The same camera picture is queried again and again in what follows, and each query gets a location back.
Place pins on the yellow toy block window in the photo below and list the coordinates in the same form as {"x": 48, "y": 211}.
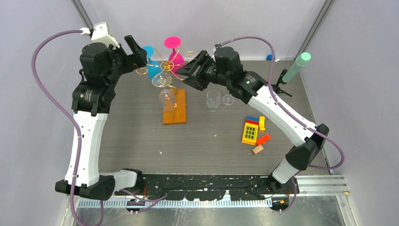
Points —
{"x": 250, "y": 133}

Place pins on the tan wooden block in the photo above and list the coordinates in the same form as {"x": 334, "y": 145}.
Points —
{"x": 257, "y": 149}

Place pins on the black mini tripod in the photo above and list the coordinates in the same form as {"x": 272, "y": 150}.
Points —
{"x": 276, "y": 87}

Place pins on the mint green cylinder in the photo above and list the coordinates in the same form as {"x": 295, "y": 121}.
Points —
{"x": 300, "y": 62}

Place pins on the red toy brick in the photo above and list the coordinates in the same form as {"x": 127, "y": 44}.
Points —
{"x": 252, "y": 122}

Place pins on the yellow toy brick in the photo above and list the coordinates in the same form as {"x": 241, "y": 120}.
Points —
{"x": 262, "y": 124}

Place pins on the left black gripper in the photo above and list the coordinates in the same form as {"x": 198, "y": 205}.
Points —
{"x": 137, "y": 60}

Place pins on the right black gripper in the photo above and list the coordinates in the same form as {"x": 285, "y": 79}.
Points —
{"x": 202, "y": 60}

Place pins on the blue toy brick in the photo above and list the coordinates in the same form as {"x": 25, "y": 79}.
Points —
{"x": 250, "y": 118}

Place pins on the pink wine glass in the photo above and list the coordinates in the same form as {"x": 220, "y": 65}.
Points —
{"x": 177, "y": 60}

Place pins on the gold wire wine glass rack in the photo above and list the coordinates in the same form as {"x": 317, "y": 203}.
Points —
{"x": 178, "y": 115}

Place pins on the clear wine glass front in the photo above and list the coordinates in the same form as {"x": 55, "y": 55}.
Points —
{"x": 167, "y": 98}

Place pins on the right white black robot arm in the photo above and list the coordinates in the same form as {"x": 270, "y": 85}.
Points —
{"x": 226, "y": 69}

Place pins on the orange toy block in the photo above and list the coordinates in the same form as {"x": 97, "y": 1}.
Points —
{"x": 263, "y": 139}

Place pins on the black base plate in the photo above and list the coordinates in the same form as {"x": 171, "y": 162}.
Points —
{"x": 207, "y": 187}

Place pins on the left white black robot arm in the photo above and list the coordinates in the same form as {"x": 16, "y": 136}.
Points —
{"x": 102, "y": 67}

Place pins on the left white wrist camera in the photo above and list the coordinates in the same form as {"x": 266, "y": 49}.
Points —
{"x": 100, "y": 34}

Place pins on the clear tall wine glass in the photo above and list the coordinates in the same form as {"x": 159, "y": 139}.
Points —
{"x": 228, "y": 100}

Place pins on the clear stemless wine glass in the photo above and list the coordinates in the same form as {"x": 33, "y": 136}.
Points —
{"x": 213, "y": 100}

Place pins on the blue wine glass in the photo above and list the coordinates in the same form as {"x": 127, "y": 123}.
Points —
{"x": 153, "y": 67}

